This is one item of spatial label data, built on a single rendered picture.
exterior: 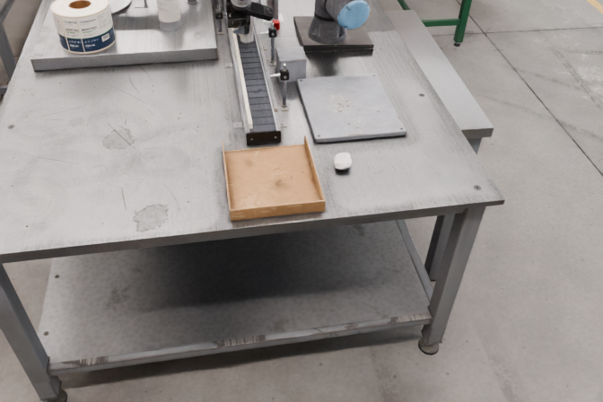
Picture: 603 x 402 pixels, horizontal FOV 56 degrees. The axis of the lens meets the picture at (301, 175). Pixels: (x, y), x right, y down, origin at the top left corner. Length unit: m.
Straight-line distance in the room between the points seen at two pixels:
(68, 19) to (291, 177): 1.02
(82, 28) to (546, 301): 2.12
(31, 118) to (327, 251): 1.17
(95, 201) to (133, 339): 0.61
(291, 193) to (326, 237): 0.75
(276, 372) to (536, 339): 1.03
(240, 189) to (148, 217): 0.26
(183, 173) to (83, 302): 0.74
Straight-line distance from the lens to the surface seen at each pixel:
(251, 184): 1.64
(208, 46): 2.23
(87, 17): 2.21
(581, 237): 2.97
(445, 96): 2.10
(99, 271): 2.32
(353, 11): 2.10
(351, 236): 2.35
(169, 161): 1.75
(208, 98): 2.02
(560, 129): 3.64
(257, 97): 1.92
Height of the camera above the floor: 1.93
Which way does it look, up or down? 41 degrees down
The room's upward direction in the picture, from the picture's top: 2 degrees clockwise
